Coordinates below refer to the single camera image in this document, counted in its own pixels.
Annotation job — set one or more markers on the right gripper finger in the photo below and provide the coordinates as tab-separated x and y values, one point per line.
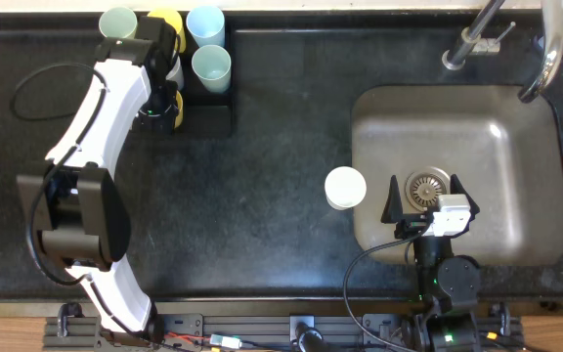
392	205
457	186

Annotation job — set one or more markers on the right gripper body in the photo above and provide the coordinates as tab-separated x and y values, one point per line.
408	229

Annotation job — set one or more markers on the white cup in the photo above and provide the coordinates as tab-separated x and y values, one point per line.
345	188

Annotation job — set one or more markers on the yellow cup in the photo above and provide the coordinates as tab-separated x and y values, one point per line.
178	22
179	110

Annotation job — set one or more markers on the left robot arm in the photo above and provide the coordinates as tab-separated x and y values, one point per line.
110	112

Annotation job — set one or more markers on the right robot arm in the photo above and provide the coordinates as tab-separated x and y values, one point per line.
452	283

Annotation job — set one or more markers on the steel sink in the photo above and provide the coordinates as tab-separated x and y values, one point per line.
482	161

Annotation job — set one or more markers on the steel tap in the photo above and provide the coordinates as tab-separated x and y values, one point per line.
457	51

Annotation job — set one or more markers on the black tray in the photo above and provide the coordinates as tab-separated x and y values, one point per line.
208	115

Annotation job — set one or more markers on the green cup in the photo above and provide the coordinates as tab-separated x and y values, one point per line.
210	66
115	22

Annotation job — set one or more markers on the grey cup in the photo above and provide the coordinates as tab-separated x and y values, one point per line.
178	73

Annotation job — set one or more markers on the blue cup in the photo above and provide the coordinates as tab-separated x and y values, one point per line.
203	27

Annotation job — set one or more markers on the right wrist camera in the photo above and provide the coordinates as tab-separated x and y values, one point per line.
450	215

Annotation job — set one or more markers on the mounting rail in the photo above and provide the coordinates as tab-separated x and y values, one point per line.
262	325

